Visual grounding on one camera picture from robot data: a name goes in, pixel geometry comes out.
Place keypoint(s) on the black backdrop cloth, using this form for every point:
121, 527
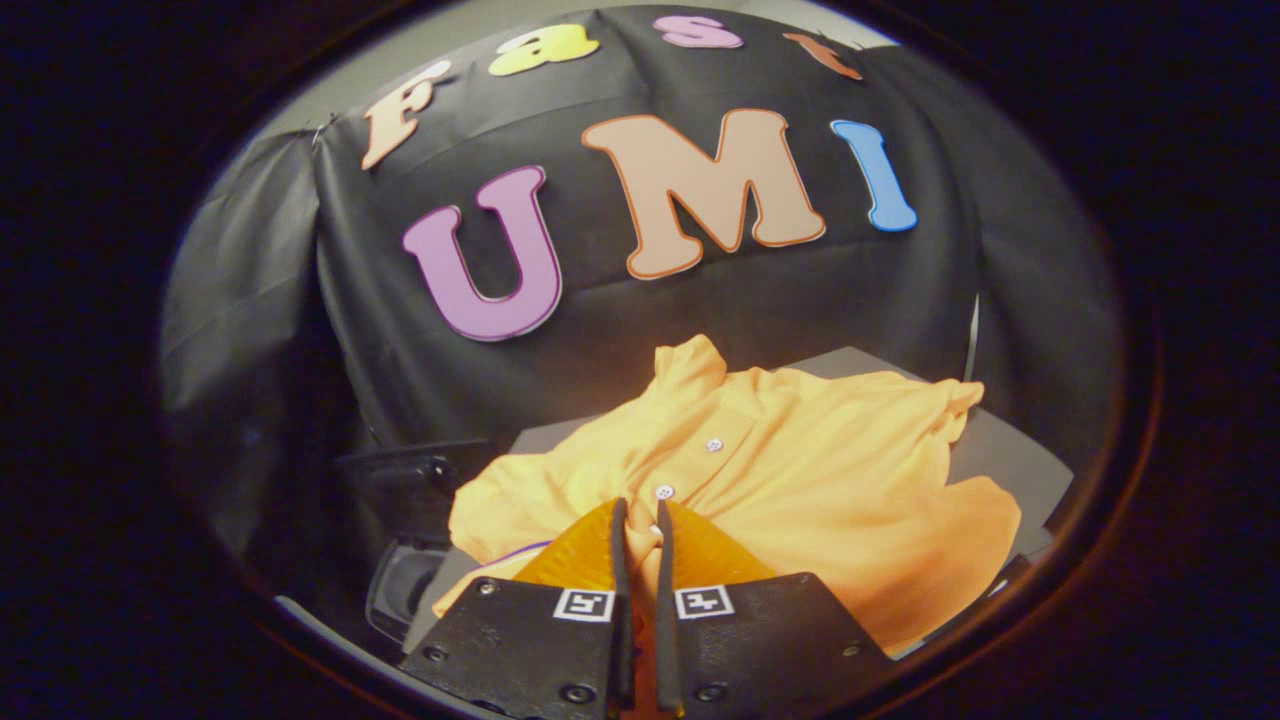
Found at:
620, 300

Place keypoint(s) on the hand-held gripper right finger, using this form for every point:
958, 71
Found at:
770, 640

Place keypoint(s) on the white cabinet with dark top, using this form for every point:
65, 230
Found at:
1010, 465

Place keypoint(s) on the orange button shirt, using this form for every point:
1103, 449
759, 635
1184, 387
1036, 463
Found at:
820, 470

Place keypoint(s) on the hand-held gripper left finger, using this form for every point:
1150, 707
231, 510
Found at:
520, 640

